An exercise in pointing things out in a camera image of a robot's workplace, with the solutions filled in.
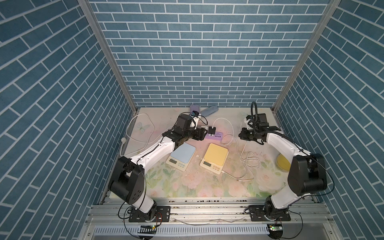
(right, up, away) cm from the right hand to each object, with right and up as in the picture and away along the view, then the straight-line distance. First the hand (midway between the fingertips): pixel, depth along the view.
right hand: (240, 135), depth 92 cm
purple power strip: (-13, -1, +10) cm, 16 cm away
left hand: (-22, +3, -8) cm, 23 cm away
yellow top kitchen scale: (-16, -14, -1) cm, 22 cm away
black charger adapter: (-17, +2, +7) cm, 19 cm away
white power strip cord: (-70, -4, +10) cm, 71 cm away
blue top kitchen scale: (-37, -13, -2) cm, 40 cm away
